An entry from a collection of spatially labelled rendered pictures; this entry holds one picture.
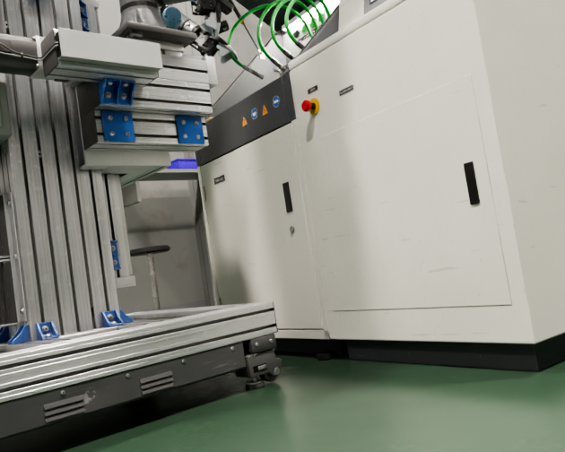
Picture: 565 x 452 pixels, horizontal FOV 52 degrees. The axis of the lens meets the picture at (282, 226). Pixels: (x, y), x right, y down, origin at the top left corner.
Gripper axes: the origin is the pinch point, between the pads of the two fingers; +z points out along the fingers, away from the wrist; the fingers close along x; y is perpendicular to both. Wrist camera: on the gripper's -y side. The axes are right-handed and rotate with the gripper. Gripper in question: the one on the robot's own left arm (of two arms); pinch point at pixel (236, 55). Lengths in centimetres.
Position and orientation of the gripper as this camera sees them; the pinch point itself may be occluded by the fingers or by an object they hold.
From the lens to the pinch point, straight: 247.0
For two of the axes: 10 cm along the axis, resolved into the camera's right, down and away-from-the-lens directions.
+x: -0.3, -2.9, -9.6
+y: -6.1, 7.6, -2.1
